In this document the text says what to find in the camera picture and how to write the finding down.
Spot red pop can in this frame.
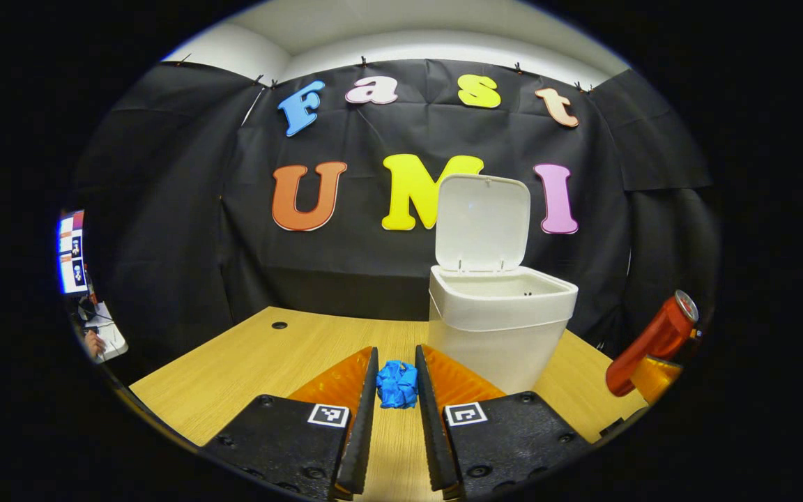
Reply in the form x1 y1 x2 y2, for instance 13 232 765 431
605 289 700 398

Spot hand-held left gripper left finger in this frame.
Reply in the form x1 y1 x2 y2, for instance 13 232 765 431
199 346 379 501

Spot wooden desktop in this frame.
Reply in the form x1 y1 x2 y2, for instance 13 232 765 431
128 305 650 502

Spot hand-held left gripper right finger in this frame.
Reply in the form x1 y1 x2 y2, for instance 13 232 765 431
414 344 594 499

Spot white desktop garbage bin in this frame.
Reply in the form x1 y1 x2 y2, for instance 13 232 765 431
427 173 579 395

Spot black backdrop cloth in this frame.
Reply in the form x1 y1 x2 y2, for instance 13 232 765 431
70 59 719 363

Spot computer monitor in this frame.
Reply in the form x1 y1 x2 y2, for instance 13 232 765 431
58 209 90 296

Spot blue paper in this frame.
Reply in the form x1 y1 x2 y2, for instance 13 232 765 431
376 360 419 410

